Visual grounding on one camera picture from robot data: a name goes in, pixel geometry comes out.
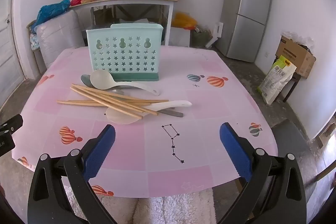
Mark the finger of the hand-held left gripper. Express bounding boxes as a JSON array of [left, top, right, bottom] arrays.
[[0, 114, 24, 134]]

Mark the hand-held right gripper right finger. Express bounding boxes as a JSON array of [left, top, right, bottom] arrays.
[[219, 122, 307, 224]]

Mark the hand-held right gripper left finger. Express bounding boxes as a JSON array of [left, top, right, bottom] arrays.
[[28, 124, 117, 224]]

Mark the pile of wooden chopsticks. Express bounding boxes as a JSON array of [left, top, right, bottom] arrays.
[[56, 84, 169, 119]]

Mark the white plastic spoon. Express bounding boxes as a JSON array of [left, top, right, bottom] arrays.
[[90, 69, 160, 96], [105, 100, 193, 125]]

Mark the mint green utensil holder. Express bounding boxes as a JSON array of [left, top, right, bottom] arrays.
[[86, 24, 164, 82]]

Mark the pink printed tablecloth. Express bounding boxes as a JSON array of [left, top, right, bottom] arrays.
[[12, 46, 279, 198]]

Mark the grey floor mat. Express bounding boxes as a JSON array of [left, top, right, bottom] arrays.
[[270, 119, 313, 161]]

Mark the white door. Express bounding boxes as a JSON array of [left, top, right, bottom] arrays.
[[0, 0, 27, 106]]

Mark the small dark stool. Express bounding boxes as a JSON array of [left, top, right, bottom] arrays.
[[282, 72, 301, 103]]

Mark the white fluffy cloth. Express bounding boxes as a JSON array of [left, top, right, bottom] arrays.
[[64, 187, 218, 224]]

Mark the green and white rice bag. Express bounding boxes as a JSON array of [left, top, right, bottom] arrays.
[[257, 55, 297, 106]]

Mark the patterned blue cloth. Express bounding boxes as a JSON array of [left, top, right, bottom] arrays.
[[30, 32, 40, 51]]

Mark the wooden chair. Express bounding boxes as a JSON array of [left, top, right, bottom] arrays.
[[26, 20, 48, 75]]

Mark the plastic wrapped white bundle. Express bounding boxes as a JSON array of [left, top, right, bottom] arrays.
[[36, 10, 86, 68]]

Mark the large printed cardboard box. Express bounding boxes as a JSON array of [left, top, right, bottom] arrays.
[[276, 35, 317, 79]]

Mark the olive green bag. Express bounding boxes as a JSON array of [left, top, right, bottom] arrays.
[[190, 26, 214, 47]]

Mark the blue plastic bag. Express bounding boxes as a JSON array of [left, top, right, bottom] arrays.
[[34, 0, 71, 28]]

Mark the white foam piece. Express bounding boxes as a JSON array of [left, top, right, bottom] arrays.
[[205, 22, 224, 49]]

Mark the white box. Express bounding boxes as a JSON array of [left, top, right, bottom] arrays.
[[171, 27, 191, 47]]

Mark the open brown cardboard box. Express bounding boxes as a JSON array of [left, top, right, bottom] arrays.
[[92, 7, 114, 29]]

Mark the silver refrigerator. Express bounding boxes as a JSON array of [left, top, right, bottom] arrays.
[[219, 0, 273, 63]]

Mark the white sack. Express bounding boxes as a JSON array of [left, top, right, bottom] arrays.
[[131, 18, 155, 28]]

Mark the yellow plastic bag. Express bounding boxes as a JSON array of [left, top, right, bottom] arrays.
[[172, 12, 198, 29]]

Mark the white side table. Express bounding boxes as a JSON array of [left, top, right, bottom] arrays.
[[70, 0, 179, 46]]

